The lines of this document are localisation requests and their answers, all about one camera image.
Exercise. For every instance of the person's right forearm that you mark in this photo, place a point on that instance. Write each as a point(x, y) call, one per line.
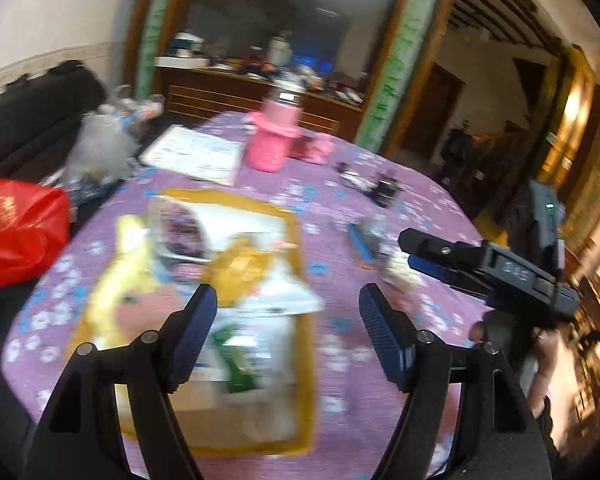
point(540, 399)

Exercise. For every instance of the white printed notebook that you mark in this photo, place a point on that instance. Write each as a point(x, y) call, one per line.
point(190, 152)

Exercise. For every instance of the dark red cloth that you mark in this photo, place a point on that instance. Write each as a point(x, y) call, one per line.
point(299, 147)

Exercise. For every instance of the pink cloth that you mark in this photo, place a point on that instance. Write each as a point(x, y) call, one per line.
point(320, 149)

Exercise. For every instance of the blue cloth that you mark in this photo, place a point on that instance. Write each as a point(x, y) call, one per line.
point(360, 242)

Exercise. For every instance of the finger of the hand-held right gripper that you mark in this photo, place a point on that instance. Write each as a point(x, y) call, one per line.
point(442, 250)
point(450, 275)

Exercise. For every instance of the pink bottle with crochet sleeve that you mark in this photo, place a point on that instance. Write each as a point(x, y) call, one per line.
point(270, 145)

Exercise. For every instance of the grey plastic bag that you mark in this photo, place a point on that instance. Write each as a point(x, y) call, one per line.
point(97, 145)

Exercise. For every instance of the clear plastic bag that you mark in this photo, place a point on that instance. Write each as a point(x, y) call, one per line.
point(135, 110)

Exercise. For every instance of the clear plastic lidded container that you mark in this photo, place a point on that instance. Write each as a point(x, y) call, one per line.
point(177, 230)

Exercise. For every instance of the white red packet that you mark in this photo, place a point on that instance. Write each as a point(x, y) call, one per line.
point(280, 295)

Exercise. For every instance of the person's right hand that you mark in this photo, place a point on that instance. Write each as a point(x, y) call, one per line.
point(545, 350)

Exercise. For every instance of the flat white box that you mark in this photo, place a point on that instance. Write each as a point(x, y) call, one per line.
point(180, 62)

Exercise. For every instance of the red plastic bag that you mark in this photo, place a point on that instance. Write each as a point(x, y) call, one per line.
point(20, 230)

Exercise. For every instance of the clutter of small cabinet things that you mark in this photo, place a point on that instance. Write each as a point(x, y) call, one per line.
point(335, 85)

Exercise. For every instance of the black sofa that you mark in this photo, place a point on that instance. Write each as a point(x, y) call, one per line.
point(25, 120)

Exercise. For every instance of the yellow cardboard box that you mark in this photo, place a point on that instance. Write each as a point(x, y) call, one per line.
point(307, 385)

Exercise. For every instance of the purple floral tablecloth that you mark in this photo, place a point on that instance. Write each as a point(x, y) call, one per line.
point(330, 290)

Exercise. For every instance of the wooden cabinet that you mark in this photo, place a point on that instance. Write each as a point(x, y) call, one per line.
point(210, 95)

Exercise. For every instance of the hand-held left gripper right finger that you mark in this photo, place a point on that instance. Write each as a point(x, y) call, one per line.
point(385, 335)

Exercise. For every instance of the brown wooden door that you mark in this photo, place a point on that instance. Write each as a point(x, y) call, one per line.
point(432, 110)

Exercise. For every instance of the stack of dark boxes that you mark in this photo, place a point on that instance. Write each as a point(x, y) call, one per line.
point(185, 45)

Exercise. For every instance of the green white packet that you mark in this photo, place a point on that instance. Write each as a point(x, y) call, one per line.
point(235, 360)

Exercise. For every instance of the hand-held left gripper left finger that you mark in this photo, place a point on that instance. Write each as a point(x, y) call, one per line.
point(195, 335)

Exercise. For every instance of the yellow brown packet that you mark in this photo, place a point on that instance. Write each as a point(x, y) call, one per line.
point(242, 270)

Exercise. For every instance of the white jug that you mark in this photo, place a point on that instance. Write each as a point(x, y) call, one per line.
point(280, 52)

